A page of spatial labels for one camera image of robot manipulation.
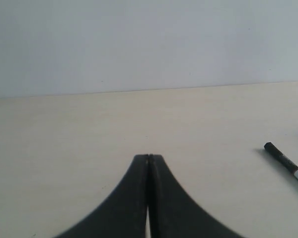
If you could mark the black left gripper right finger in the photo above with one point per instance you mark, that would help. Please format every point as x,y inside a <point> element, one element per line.
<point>173,213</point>

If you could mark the black white whiteboard marker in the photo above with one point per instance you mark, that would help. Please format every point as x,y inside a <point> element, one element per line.
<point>282,159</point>

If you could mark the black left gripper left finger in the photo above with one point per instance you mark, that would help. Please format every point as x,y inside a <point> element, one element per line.
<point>123,213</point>

